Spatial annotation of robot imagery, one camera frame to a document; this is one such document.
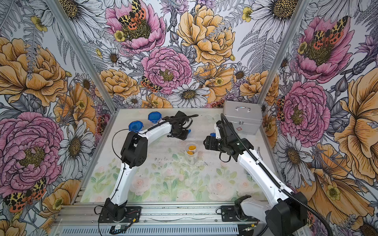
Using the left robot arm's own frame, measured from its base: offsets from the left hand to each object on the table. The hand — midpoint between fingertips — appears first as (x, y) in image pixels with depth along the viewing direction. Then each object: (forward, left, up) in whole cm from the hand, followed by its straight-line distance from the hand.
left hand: (183, 139), depth 101 cm
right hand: (-15, -15, +16) cm, 27 cm away
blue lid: (+11, +19, +11) cm, 24 cm away
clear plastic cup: (-17, -5, +5) cm, 19 cm away
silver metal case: (+9, -42, +12) cm, 44 cm away
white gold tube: (-12, -6, +9) cm, 16 cm away
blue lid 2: (+3, +30, +11) cm, 32 cm away
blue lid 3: (+5, -21, -2) cm, 22 cm away
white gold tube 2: (-15, -5, +9) cm, 18 cm away
